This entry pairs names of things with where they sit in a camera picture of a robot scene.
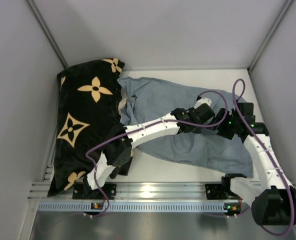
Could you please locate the blue pillow cover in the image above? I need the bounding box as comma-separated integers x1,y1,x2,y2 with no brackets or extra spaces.
117,76,254,179

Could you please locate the patchwork green beige pillowcase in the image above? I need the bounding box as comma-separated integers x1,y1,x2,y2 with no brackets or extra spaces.
118,88,129,111

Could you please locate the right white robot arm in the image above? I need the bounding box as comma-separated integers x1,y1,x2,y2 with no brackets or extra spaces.
212,102,296,226

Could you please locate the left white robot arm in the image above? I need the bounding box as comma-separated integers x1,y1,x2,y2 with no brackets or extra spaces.
83,98,214,194

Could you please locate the black floral pillow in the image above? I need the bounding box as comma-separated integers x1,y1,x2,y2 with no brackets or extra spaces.
47,58,125,198

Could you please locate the right corner aluminium profile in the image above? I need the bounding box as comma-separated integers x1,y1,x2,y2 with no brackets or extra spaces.
247,0,295,75

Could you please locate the corner aluminium profile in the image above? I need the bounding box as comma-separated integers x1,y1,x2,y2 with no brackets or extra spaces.
25,0,69,69
247,0,295,75

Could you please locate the left corner aluminium profile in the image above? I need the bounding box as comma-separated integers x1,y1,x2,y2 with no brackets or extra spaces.
25,0,69,69

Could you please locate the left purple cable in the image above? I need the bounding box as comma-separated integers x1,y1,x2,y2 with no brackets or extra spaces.
86,90,228,218

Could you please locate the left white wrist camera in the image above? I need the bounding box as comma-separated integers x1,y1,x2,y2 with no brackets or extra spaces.
194,97,212,109

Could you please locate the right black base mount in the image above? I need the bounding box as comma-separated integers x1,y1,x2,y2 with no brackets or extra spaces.
205,183,226,200

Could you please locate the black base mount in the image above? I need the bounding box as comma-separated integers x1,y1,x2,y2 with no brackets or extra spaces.
72,183,117,200
205,183,226,200

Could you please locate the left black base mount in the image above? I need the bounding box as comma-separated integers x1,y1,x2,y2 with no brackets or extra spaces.
72,183,117,200

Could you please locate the grey slotted cable duct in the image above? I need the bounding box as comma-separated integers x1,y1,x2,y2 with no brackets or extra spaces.
38,201,241,213

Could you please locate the aluminium mounting rail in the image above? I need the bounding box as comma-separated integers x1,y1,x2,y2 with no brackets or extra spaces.
27,181,296,201

